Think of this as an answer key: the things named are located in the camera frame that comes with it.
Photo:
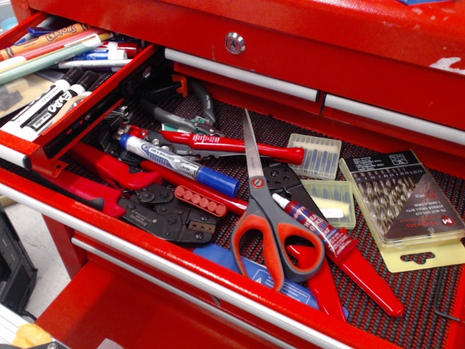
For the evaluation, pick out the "red black drawer liner mat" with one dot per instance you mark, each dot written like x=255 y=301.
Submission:
x=143 y=292

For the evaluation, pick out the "red white marker in drawer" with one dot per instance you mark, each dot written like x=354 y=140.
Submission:
x=112 y=50

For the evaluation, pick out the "small open red drawer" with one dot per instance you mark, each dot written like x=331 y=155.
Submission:
x=43 y=155

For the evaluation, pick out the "blue capped white marker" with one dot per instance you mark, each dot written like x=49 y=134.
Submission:
x=204 y=175

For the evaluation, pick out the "red tool chest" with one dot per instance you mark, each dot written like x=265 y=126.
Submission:
x=381 y=53

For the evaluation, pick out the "red and grey scissors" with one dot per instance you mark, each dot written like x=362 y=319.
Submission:
x=276 y=226

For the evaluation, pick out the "red round-hole bit holder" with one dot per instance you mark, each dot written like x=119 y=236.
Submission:
x=200 y=201

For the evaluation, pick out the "blue plastic package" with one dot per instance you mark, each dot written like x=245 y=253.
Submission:
x=320 y=294

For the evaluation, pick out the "clear small bit case upper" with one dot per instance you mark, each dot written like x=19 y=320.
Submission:
x=321 y=156

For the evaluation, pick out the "clear small bit case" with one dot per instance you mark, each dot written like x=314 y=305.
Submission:
x=321 y=156
x=335 y=200

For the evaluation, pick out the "clear small bit case lower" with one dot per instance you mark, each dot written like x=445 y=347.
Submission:
x=335 y=200

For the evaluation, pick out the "red threadlocker tube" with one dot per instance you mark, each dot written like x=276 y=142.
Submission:
x=338 y=244

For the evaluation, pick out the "silver chest lock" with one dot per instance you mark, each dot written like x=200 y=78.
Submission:
x=235 y=43

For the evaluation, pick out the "black expo marker right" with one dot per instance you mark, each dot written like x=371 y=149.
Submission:
x=44 y=119

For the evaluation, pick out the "black expo marker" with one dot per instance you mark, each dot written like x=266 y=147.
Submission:
x=44 y=119
x=26 y=114

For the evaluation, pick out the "black expo marker left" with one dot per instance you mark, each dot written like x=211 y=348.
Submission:
x=26 y=114

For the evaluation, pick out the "drill bit set case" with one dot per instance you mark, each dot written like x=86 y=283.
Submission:
x=409 y=216

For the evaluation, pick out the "black hex key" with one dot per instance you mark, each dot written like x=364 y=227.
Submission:
x=439 y=293

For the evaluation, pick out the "black box at left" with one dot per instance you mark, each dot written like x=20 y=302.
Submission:
x=18 y=274

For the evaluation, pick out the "green long stick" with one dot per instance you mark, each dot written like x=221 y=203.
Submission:
x=45 y=61

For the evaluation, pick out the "red handled crimper right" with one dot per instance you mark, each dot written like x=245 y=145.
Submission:
x=283 y=181

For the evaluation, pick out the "grey handled pliers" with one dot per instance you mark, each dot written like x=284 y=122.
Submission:
x=203 y=124

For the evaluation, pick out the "black crimper with red handles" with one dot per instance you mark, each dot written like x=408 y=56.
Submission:
x=139 y=198

